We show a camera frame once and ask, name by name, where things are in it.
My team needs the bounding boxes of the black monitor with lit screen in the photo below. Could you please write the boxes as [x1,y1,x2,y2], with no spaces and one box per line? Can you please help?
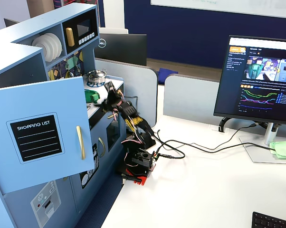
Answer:
[213,35,286,124]

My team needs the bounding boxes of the gold cabinet door handle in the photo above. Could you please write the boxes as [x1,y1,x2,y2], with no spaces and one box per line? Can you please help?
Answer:
[76,125,86,161]

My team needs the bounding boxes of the blue toy kitchen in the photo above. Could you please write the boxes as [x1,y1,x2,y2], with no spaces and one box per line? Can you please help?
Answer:
[0,2,125,228]

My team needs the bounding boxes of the silver toy pot with lid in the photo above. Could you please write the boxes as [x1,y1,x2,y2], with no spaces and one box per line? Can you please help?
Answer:
[86,69,108,84]

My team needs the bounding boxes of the black cable to monitor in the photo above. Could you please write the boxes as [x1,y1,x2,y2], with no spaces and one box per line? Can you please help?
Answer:
[157,122,259,160]

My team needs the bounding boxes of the white toy plate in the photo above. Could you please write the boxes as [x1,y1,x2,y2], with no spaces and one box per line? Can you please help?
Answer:
[42,34,56,61]
[31,35,51,63]
[48,32,63,58]
[45,33,60,59]

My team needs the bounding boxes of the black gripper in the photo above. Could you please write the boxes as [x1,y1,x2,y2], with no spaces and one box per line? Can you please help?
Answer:
[98,81,125,113]

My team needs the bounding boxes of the green sticky notes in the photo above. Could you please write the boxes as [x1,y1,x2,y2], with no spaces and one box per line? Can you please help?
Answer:
[269,141,286,160]

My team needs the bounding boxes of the grey desk divider panel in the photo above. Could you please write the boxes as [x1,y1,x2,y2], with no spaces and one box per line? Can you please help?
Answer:
[162,74,221,122]
[95,57,158,128]

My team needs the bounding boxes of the black cable behind stand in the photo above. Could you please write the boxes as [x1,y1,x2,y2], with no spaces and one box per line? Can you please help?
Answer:
[156,129,276,155]

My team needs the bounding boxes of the silver monitor stand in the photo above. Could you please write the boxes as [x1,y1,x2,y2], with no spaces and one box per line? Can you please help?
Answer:
[238,122,286,165]

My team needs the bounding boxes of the black table clamp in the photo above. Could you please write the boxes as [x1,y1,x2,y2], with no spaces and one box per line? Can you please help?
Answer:
[121,173,143,185]

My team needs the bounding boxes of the black Dell monitor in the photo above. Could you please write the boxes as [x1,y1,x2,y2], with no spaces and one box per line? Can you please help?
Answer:
[94,33,148,67]

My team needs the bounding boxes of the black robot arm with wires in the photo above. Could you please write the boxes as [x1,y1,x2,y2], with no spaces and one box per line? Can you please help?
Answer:
[111,99,157,150]

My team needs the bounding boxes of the blue chair seat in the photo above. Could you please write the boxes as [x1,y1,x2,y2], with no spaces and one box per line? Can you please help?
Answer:
[157,67,179,85]

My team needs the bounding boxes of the black keyboard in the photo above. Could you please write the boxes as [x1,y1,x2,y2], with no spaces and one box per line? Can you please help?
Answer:
[251,211,286,228]

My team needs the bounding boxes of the blue shopping list cabinet door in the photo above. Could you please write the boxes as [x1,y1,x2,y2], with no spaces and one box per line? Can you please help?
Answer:
[0,76,96,194]

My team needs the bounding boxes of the whiteboard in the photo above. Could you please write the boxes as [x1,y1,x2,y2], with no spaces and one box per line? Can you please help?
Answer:
[150,0,286,20]

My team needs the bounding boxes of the green round lid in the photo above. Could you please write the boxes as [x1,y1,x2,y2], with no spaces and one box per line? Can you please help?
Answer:
[84,88,101,104]

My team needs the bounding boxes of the gold microwave handle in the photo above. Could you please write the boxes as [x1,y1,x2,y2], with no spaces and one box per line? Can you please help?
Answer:
[65,27,76,48]

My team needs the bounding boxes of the gold oven door handle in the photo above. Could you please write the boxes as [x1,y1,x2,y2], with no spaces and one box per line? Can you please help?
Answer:
[98,137,106,158]

